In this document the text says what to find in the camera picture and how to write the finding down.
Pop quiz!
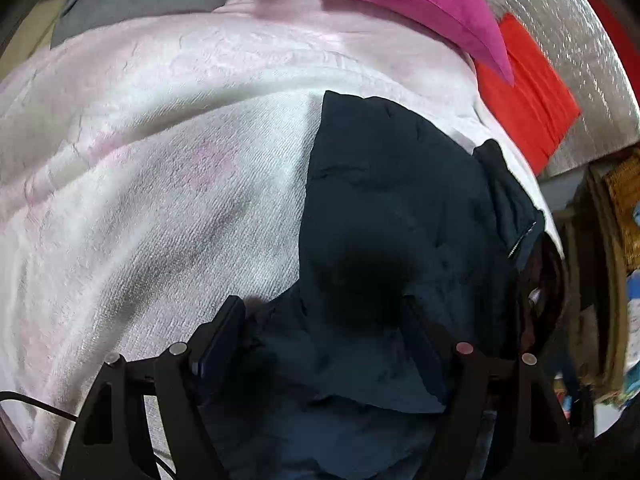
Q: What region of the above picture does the black cable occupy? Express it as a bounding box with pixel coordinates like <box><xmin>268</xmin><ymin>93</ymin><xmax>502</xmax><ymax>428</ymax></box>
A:
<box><xmin>0</xmin><ymin>391</ymin><xmax>176</xmax><ymax>480</ymax></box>

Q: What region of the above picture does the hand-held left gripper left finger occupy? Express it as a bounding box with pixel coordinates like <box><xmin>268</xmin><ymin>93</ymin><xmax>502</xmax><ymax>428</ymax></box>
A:
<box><xmin>60</xmin><ymin>295</ymin><xmax>246</xmax><ymax>480</ymax></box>

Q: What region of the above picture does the silver foil mat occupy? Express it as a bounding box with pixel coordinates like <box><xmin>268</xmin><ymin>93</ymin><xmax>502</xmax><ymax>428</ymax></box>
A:
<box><xmin>460</xmin><ymin>0</ymin><xmax>640</xmax><ymax>178</ymax></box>

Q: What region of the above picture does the brown wooden furniture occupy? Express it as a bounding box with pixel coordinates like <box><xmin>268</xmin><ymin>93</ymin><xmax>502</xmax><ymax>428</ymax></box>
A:
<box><xmin>560</xmin><ymin>150</ymin><xmax>640</xmax><ymax>403</ymax></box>

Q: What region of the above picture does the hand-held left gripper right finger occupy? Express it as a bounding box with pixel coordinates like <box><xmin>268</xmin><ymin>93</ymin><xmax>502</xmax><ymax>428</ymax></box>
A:
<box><xmin>400</xmin><ymin>297</ymin><xmax>586</xmax><ymax>480</ymax></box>

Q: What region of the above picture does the orange-red folded cloth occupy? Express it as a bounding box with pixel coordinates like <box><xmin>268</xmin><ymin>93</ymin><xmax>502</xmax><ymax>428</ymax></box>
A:
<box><xmin>472</xmin><ymin>12</ymin><xmax>582</xmax><ymax>176</ymax></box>

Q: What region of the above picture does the white pink blanket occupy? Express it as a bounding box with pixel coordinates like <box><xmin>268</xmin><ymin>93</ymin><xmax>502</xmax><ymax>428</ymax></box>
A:
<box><xmin>0</xmin><ymin>0</ymin><xmax>566</xmax><ymax>480</ymax></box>

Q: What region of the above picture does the navy blue jacket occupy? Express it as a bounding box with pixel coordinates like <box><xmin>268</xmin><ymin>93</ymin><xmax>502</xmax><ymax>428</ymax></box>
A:
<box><xmin>200</xmin><ymin>90</ymin><xmax>566</xmax><ymax>480</ymax></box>

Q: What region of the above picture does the red hanging cloth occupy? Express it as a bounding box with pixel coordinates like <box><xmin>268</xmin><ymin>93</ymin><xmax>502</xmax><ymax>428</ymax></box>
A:
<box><xmin>560</xmin><ymin>0</ymin><xmax>640</xmax><ymax>106</ymax></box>

